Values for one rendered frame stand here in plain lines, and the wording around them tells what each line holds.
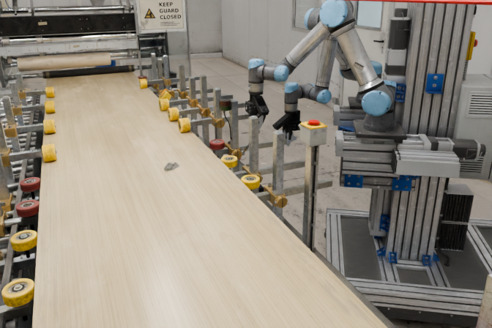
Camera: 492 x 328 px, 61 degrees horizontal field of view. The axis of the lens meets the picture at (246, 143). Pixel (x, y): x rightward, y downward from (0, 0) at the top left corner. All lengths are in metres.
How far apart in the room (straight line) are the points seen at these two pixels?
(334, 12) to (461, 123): 0.85
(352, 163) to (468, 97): 0.62
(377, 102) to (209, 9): 9.42
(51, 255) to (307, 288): 0.79
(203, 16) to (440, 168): 9.48
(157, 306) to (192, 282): 0.12
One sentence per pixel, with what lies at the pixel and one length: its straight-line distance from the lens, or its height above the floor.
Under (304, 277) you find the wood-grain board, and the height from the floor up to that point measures 0.90.
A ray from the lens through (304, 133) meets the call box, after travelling 1.49.
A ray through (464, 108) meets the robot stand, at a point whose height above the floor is 1.12.
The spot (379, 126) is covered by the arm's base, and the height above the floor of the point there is 1.07.
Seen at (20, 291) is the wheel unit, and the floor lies 0.90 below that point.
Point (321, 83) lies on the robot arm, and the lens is 2.29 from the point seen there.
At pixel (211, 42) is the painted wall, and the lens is 11.16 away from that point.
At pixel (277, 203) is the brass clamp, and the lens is 1.82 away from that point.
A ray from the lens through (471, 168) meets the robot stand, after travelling 2.37.
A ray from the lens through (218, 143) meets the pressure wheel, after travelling 2.22.
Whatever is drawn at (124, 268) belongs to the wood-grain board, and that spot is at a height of 0.90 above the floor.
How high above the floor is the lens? 1.67
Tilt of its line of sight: 20 degrees down
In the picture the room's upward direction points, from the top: 1 degrees counter-clockwise
